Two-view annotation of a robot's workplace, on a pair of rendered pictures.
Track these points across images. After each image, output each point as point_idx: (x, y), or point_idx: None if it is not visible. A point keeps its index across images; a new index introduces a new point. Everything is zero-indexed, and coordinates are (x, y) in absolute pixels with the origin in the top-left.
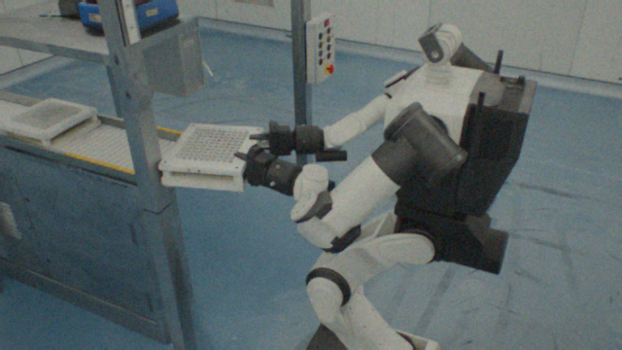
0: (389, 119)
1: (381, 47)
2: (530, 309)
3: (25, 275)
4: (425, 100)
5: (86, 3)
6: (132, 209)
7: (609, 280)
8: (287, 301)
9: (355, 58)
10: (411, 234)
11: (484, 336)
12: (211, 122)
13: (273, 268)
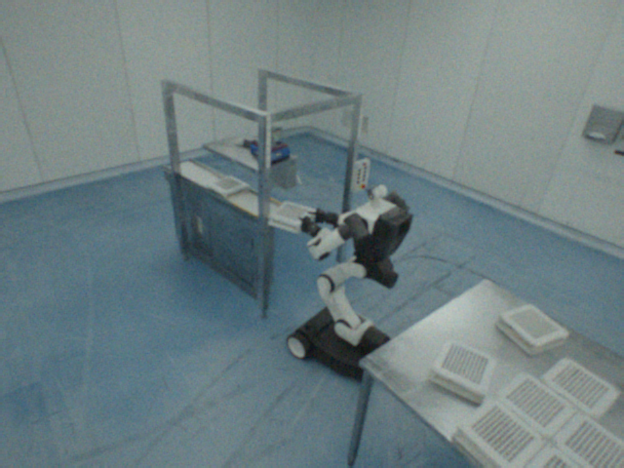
0: None
1: (426, 172)
2: None
3: (200, 254)
4: (364, 213)
5: (253, 145)
6: (253, 232)
7: None
8: (317, 295)
9: (408, 175)
10: (358, 264)
11: None
12: (308, 198)
13: (316, 280)
